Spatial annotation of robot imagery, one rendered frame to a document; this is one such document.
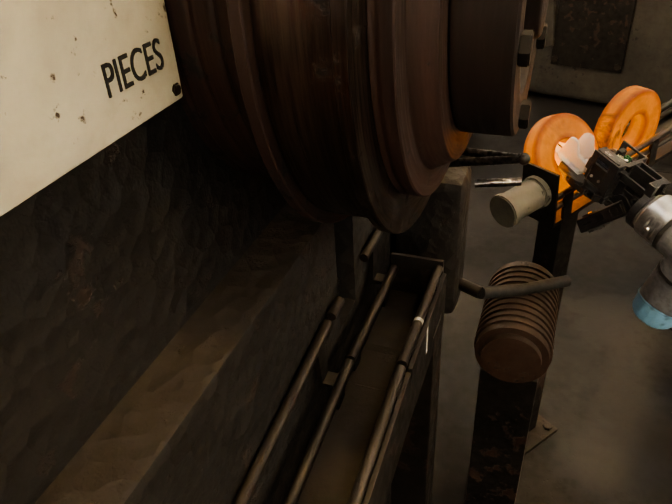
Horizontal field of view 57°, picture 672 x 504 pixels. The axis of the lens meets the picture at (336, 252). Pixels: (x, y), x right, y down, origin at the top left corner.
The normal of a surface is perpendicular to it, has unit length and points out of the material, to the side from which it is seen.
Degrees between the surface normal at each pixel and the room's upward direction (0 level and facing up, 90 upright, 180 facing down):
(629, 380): 0
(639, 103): 90
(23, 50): 90
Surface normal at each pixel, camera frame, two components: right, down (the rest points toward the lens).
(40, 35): 0.94, 0.15
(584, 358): -0.05, -0.83
